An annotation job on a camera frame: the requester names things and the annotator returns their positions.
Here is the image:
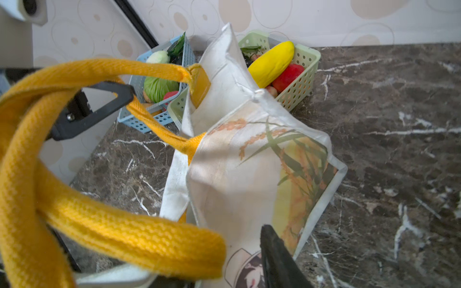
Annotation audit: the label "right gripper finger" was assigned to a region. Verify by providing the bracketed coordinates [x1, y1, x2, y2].
[260, 224, 313, 288]

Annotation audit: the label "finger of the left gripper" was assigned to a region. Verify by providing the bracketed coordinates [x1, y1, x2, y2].
[47, 81, 135, 141]

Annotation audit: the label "white grocery bag yellow handles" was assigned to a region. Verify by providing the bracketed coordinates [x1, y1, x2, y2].
[1, 25, 348, 288]

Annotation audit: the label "blue plastic basket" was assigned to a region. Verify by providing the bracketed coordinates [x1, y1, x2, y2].
[128, 34, 196, 126]

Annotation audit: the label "green cabbage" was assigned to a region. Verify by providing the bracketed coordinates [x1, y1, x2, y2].
[143, 77, 180, 103]

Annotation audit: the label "white radish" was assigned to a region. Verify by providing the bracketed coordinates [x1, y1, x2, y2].
[145, 50, 170, 64]

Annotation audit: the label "green leafy vegetable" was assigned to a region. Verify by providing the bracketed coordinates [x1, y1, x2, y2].
[167, 33, 186, 65]

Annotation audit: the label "green plastic basket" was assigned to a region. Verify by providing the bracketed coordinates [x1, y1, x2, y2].
[167, 30, 322, 130]

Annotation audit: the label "tall yellow mango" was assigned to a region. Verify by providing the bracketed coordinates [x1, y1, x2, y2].
[248, 41, 295, 88]

